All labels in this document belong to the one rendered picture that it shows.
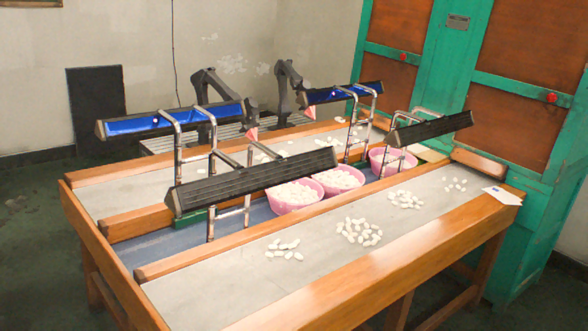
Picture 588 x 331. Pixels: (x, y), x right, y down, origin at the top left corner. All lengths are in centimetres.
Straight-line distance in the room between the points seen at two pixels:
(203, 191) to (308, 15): 332
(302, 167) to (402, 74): 143
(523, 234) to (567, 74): 83
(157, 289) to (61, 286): 129
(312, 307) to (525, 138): 148
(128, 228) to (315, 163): 74
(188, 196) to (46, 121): 279
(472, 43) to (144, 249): 185
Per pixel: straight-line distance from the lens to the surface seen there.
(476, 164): 246
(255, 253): 155
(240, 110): 189
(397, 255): 164
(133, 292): 144
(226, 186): 124
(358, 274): 150
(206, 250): 152
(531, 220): 249
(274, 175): 134
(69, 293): 260
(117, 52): 391
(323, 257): 158
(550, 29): 234
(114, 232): 170
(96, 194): 193
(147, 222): 174
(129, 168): 206
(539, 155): 240
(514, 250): 262
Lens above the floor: 169
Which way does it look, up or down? 25 degrees down
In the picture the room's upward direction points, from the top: 7 degrees clockwise
